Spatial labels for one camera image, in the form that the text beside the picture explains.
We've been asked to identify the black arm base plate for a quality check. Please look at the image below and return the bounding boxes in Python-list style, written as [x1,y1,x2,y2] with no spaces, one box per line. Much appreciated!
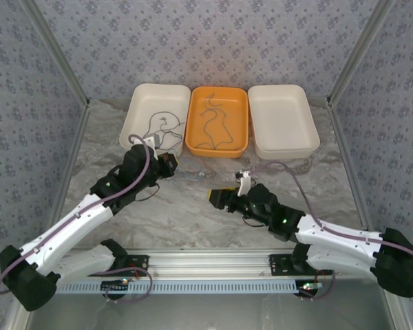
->
[122,254,149,278]
[268,253,333,278]

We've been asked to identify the white rectangular plastic tray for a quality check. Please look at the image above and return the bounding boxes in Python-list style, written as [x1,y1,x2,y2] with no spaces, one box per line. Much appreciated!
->
[118,82,192,160]
[247,84,321,162]

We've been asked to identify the aluminium frame leg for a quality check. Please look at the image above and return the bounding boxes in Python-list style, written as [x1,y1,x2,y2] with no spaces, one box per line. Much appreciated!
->
[385,295,412,330]
[6,304,34,330]

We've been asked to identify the orange rectangular plastic tray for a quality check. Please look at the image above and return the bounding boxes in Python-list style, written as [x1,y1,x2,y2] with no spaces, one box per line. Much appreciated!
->
[184,85,248,159]

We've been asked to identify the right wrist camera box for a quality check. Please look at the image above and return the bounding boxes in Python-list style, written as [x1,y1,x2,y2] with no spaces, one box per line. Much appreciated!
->
[234,170,253,197]

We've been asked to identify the aluminium frame rail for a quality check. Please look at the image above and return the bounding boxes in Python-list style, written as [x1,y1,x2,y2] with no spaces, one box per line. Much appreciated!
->
[54,249,399,280]

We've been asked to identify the slotted pale cable duct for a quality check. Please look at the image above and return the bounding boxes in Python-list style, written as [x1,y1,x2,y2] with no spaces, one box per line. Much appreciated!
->
[56,279,306,296]

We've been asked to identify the wires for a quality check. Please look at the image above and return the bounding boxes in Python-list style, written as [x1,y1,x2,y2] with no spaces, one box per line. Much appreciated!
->
[196,108,244,151]

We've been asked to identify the small black controller board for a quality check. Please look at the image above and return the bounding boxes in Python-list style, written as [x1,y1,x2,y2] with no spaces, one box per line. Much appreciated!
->
[297,281,324,294]
[101,280,130,293]

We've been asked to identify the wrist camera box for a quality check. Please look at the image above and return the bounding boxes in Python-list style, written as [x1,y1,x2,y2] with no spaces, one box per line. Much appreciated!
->
[234,170,253,197]
[143,135,163,160]

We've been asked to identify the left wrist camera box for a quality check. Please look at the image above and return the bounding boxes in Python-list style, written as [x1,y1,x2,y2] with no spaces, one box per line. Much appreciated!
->
[143,135,163,160]

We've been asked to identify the aluminium frame post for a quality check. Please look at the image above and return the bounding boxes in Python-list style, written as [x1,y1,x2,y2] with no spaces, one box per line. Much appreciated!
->
[21,0,91,108]
[326,0,397,108]

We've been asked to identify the grey metal lower panel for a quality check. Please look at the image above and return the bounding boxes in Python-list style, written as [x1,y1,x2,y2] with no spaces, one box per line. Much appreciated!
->
[23,294,396,330]

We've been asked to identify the aluminium side rail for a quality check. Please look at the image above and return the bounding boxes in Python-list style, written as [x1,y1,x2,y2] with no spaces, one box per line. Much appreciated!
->
[39,102,91,254]
[326,101,379,250]

